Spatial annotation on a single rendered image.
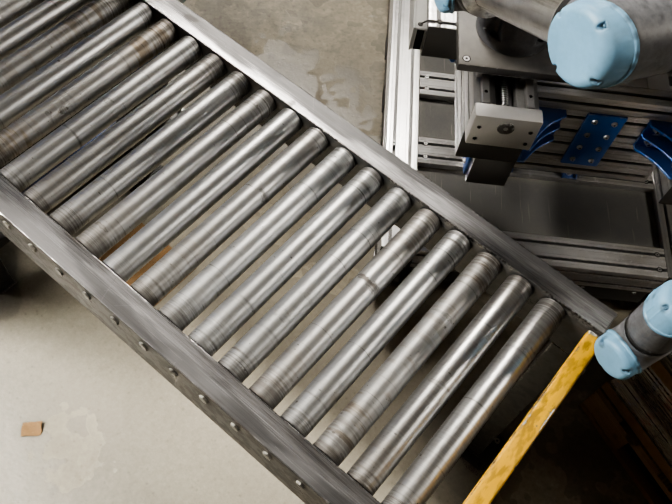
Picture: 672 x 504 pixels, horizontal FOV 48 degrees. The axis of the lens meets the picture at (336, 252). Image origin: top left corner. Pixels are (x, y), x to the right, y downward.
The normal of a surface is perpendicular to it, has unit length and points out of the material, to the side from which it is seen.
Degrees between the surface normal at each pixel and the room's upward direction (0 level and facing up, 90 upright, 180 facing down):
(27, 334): 0
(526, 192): 0
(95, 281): 0
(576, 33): 86
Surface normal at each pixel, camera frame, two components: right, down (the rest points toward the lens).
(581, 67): -0.89, 0.30
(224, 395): 0.09, -0.49
